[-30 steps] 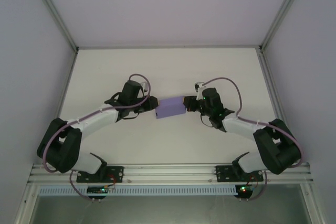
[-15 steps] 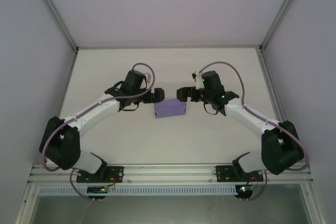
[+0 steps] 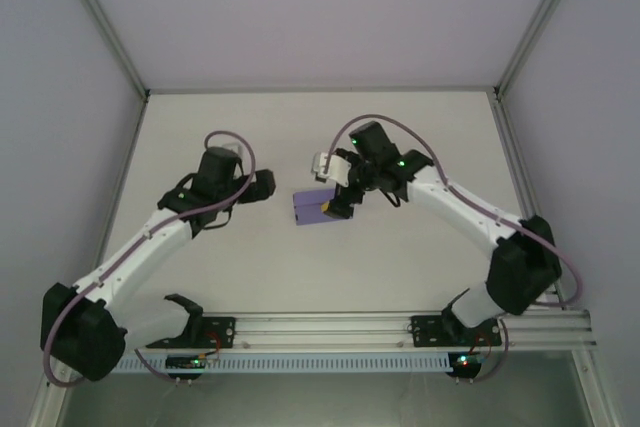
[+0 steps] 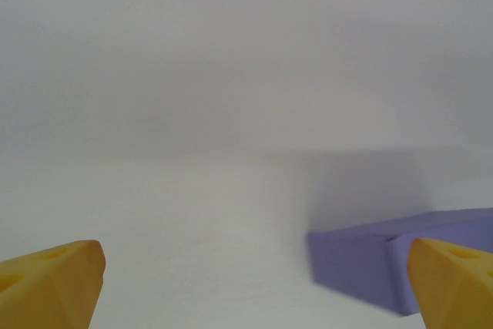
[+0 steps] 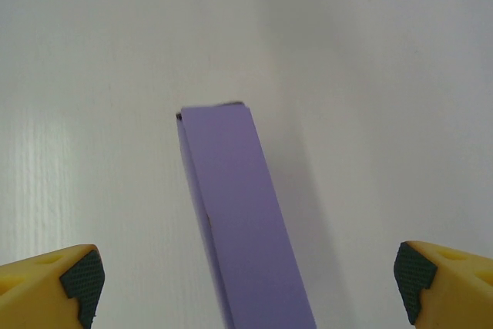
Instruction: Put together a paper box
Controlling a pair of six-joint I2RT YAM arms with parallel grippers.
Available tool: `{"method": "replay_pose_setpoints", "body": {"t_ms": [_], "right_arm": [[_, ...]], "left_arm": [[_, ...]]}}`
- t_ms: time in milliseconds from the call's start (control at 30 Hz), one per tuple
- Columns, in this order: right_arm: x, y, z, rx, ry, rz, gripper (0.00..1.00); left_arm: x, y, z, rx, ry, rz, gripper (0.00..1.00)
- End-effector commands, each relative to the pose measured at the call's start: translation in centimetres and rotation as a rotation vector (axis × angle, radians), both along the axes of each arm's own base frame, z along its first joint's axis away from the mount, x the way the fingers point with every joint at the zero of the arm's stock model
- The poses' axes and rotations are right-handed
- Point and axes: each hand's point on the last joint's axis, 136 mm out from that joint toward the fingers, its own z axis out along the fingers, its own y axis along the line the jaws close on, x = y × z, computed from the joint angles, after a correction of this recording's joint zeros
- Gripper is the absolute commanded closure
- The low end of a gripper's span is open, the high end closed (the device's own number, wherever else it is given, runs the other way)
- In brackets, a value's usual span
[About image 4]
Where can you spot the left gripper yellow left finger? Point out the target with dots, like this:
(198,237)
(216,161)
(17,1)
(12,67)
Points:
(50,286)

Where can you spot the purple cardboard box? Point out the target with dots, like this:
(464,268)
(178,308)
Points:
(354,263)

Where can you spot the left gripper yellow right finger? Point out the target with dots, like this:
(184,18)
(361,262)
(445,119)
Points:
(450,286)

